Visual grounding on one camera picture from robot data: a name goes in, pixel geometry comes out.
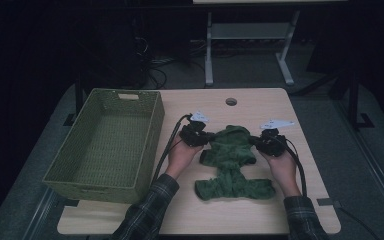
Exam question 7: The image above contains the black stand post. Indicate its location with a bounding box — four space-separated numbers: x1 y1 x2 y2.
345 70 376 132
62 75 85 128

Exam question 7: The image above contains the grey tape strip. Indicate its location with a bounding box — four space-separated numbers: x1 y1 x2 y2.
315 197 342 210

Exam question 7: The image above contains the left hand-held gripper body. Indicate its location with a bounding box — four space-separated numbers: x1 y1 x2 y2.
179 111 211 148

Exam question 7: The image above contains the metal floor rail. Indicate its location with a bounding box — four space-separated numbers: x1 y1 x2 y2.
22 187 60 240
332 98 384 232

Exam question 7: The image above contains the person's right hand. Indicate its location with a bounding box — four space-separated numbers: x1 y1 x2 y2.
259 150 302 199

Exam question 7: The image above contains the right hand-held gripper black cable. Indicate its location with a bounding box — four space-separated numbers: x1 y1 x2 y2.
279 134 309 198

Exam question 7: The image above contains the green fleece garment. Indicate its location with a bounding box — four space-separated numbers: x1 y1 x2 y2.
193 124 277 202

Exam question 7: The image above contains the white metal stand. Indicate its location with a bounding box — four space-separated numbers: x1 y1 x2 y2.
204 9 301 87

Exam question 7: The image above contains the green woven basket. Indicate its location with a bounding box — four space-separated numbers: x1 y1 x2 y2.
42 87 166 205

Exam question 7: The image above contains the black floor cable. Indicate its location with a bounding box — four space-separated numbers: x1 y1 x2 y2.
338 206 382 240

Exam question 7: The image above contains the tangle of floor cables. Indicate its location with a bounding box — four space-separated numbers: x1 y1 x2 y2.
136 36 208 90

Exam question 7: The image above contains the person's left hand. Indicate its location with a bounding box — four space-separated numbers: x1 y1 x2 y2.
164 132 205 181

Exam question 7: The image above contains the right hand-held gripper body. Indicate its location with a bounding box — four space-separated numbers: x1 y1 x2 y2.
255 118 295 158

